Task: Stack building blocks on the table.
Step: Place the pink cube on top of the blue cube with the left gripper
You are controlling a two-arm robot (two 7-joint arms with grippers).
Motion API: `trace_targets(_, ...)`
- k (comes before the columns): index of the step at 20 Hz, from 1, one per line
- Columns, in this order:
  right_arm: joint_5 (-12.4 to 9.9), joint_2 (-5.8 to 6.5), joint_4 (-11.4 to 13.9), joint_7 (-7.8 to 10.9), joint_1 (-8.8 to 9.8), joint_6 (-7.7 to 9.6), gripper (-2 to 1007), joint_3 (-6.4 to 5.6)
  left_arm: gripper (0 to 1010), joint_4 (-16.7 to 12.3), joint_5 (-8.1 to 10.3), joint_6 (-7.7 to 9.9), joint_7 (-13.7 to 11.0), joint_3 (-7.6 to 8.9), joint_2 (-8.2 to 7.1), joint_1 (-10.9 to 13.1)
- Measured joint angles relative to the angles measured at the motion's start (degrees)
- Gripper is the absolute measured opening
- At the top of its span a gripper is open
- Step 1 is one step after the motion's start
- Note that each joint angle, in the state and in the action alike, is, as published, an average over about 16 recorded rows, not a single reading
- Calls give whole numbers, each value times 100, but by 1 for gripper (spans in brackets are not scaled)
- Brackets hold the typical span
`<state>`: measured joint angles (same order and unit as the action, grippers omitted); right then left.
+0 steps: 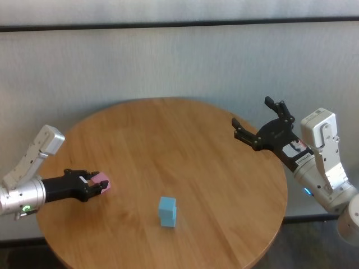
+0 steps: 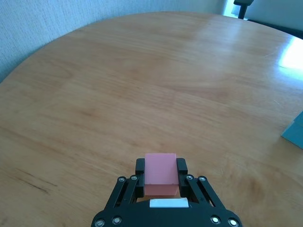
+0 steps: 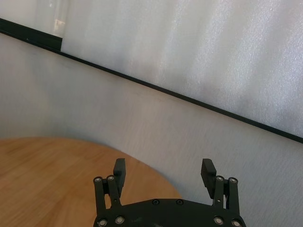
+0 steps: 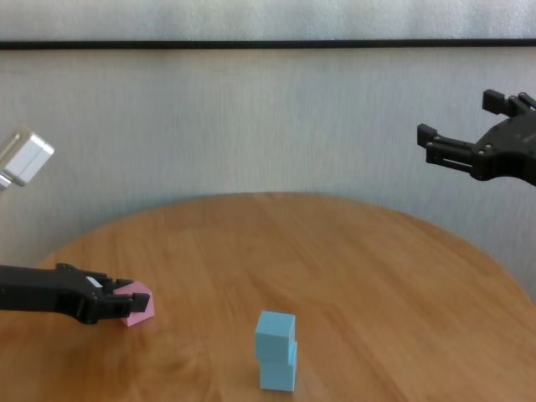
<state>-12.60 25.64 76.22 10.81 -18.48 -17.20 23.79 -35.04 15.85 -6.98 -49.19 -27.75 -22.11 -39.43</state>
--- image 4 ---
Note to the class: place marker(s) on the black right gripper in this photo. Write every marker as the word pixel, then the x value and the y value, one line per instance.
pixel 511 151

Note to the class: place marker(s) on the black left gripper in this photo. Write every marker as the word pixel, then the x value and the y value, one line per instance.
pixel 46 291

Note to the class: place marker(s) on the pink cube block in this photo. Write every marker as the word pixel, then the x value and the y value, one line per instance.
pixel 138 319

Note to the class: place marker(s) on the light blue cube block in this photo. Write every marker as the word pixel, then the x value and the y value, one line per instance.
pixel 274 335
pixel 278 374

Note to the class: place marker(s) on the black wall rail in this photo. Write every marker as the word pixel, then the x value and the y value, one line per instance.
pixel 268 44

